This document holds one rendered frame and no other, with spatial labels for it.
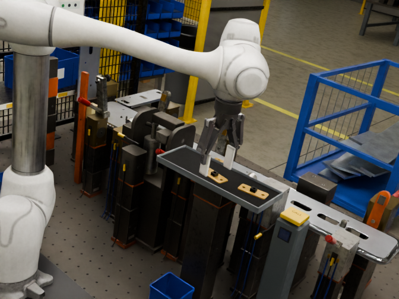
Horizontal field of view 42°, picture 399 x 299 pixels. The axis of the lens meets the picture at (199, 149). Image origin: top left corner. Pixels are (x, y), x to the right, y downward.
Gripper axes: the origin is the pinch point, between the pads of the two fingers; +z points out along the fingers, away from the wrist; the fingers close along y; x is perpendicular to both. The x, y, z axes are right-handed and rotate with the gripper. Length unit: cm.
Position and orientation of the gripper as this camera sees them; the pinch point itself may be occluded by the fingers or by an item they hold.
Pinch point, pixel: (217, 163)
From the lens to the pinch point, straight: 150.6
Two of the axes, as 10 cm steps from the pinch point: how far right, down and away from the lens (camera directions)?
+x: -6.5, -4.1, 6.4
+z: -1.6, 8.9, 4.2
